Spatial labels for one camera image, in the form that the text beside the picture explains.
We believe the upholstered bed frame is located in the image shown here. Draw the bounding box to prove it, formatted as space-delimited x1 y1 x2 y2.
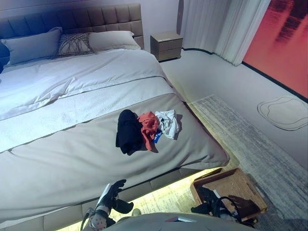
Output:
0 3 239 231

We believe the white garment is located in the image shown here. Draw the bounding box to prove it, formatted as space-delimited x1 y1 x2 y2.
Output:
155 109 182 141

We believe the grey striped rug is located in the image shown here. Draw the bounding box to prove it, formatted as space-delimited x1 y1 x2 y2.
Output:
81 94 308 231

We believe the red garment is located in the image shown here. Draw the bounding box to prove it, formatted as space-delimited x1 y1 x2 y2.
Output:
137 111 161 153

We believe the beige pillow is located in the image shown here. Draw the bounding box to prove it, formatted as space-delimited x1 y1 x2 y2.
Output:
88 30 141 53

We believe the cream drape curtain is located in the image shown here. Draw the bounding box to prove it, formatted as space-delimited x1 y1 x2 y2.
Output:
215 0 272 66

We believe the small round pale mat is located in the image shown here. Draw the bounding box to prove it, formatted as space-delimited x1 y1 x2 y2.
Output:
257 95 308 132

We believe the grey pillow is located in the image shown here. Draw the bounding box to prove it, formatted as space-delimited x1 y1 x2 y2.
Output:
1 26 64 66

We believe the beige bedspread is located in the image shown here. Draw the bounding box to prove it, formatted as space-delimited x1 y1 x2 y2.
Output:
0 92 231 222

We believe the white duvet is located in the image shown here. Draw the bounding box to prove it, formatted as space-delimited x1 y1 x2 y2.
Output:
0 48 173 121

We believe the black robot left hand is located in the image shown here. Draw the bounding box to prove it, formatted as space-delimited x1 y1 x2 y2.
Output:
95 179 134 215

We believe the grey robot torso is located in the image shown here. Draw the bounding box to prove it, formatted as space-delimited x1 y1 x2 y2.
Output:
112 211 258 231

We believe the brown tufted headboard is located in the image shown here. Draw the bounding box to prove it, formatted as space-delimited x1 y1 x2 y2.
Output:
0 3 144 50

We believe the brown wooden nightstand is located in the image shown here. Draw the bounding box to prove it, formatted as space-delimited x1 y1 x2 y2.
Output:
150 31 184 61

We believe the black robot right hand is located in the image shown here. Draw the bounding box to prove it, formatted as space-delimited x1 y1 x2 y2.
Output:
191 186 220 215

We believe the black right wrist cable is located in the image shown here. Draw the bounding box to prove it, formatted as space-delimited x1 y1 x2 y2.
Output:
215 196 243 218

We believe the red glowing window panel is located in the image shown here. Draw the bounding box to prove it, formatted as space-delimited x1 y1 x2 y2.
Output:
242 0 308 99

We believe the black garment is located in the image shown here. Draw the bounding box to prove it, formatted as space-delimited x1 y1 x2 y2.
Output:
115 109 145 156

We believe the brown wicker basket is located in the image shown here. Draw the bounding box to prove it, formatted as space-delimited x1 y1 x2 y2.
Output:
191 167 268 222

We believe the patterned brown cushion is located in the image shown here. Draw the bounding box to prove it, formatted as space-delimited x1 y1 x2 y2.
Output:
56 32 97 58

